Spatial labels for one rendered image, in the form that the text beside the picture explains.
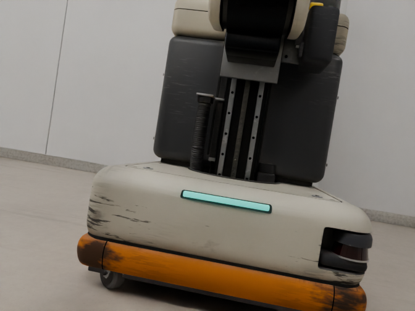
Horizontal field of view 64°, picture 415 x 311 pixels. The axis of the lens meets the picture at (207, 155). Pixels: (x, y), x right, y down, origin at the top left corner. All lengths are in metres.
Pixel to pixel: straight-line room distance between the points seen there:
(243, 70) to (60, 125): 2.24
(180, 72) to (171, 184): 0.45
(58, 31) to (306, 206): 2.74
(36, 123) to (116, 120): 0.70
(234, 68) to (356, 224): 0.51
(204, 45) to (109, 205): 0.58
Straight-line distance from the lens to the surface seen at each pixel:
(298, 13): 0.80
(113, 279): 0.81
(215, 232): 0.71
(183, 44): 1.08
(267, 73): 0.95
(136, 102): 2.75
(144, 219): 0.73
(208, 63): 1.06
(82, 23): 3.08
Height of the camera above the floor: 0.36
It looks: 2 degrees down
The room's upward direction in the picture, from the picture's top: 9 degrees clockwise
